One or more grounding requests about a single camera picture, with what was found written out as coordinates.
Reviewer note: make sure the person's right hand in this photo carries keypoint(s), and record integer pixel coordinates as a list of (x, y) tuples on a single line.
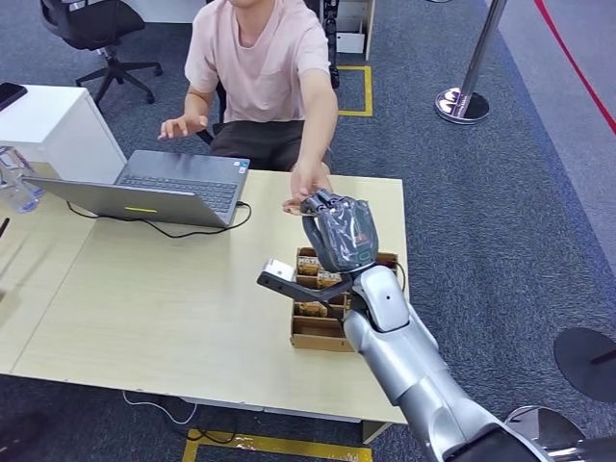
[(185, 125)]

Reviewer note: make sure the person's left hand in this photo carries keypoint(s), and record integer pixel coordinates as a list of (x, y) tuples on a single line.
[(308, 178)]

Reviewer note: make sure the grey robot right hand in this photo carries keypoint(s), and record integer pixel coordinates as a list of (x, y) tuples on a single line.
[(344, 233)]

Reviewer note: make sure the brown printed card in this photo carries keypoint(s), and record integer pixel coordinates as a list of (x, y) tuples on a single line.
[(308, 264), (312, 309), (304, 213), (328, 279)]

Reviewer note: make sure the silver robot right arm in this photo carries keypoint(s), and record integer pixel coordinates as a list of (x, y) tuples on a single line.
[(409, 363)]

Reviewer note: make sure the person's right forearm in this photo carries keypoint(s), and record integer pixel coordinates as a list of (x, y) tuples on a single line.
[(197, 105)]

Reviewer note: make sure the person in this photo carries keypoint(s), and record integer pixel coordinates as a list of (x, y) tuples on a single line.
[(260, 64)]

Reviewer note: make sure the grey laptop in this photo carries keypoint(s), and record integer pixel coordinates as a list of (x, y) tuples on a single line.
[(192, 182)]

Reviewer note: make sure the cardboard divider box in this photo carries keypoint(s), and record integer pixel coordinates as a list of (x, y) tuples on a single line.
[(312, 335)]

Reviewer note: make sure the yellow floor tape square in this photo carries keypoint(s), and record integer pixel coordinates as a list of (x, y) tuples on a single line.
[(368, 89)]

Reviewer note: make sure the black mesh office chair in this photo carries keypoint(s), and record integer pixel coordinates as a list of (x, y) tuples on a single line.
[(331, 38)]

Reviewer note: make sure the white open shelf unit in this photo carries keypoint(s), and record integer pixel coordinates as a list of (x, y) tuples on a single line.
[(353, 38)]

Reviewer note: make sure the black swivel office chair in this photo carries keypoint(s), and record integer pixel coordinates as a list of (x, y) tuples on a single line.
[(96, 25)]

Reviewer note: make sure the white cabinet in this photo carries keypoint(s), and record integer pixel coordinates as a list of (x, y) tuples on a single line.
[(63, 130)]

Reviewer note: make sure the yellow floor tape strip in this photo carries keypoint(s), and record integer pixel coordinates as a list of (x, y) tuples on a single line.
[(288, 447)]

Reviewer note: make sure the clear plastic bottle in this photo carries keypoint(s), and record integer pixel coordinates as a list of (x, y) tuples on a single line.
[(16, 185)]

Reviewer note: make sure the black phone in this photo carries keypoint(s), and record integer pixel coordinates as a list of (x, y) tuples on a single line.
[(10, 94)]

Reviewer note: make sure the chrome stanchion post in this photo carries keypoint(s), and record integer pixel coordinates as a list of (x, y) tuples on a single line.
[(464, 105)]

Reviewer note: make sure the chrome round base plate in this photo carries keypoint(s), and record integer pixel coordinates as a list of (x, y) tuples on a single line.
[(549, 426)]

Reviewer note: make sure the black round base plate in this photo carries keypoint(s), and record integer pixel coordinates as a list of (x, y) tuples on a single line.
[(584, 367)]

